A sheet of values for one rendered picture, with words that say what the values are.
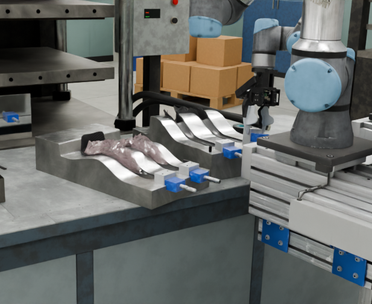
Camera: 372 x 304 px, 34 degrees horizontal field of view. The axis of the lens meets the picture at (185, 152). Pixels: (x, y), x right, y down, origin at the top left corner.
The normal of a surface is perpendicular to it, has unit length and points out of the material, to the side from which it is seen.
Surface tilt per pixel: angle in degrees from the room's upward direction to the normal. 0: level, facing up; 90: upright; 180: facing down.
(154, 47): 90
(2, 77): 90
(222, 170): 90
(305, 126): 72
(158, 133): 90
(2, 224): 0
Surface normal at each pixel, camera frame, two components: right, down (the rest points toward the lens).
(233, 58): 0.78, 0.20
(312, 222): -0.75, 0.16
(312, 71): -0.39, 0.37
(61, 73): 0.55, 0.25
